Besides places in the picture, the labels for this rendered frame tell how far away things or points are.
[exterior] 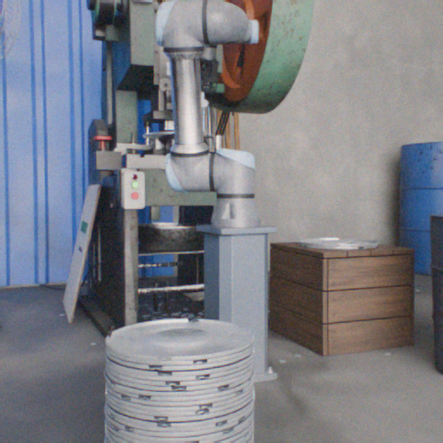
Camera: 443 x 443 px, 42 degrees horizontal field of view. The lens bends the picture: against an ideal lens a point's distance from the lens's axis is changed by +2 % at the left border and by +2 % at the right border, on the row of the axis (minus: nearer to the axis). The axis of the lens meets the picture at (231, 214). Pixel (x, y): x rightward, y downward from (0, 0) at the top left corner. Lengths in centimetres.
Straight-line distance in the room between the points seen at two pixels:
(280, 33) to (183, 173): 88
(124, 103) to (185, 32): 107
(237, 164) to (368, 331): 79
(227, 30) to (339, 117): 273
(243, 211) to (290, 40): 94
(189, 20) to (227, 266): 68
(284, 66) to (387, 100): 223
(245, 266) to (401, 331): 74
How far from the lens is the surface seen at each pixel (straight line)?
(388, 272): 208
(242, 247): 163
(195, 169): 166
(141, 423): 107
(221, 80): 284
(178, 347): 109
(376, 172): 444
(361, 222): 436
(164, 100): 240
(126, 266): 214
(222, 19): 161
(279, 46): 235
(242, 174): 165
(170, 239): 233
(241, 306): 165
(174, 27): 162
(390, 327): 212
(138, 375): 104
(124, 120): 262
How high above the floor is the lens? 55
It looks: 2 degrees down
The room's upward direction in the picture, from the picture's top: straight up
